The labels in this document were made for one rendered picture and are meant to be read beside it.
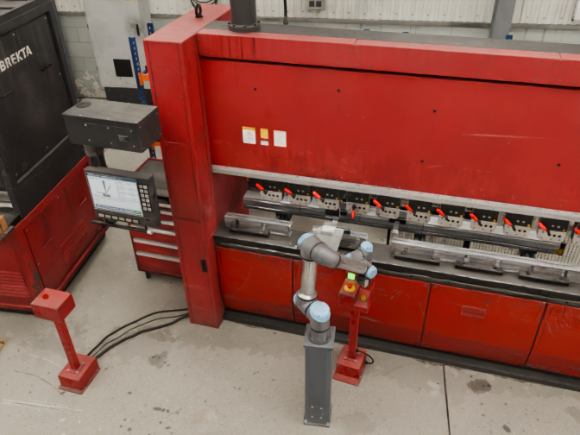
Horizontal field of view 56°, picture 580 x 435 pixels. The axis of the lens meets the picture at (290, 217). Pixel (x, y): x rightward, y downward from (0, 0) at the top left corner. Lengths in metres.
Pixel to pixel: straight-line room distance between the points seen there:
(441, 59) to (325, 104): 0.71
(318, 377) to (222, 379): 0.93
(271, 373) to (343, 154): 1.72
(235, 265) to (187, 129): 1.16
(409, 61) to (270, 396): 2.42
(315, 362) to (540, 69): 2.06
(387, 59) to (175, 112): 1.31
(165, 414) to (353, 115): 2.37
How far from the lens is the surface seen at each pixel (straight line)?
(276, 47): 3.30
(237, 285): 4.25
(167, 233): 4.56
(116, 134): 3.32
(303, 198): 3.71
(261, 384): 4.13
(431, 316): 4.02
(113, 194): 3.55
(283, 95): 3.41
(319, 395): 3.67
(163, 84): 3.45
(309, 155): 3.53
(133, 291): 5.02
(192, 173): 3.66
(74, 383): 4.35
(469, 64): 3.16
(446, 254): 3.81
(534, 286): 3.83
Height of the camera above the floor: 3.24
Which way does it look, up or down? 35 degrees down
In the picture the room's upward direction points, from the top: 1 degrees counter-clockwise
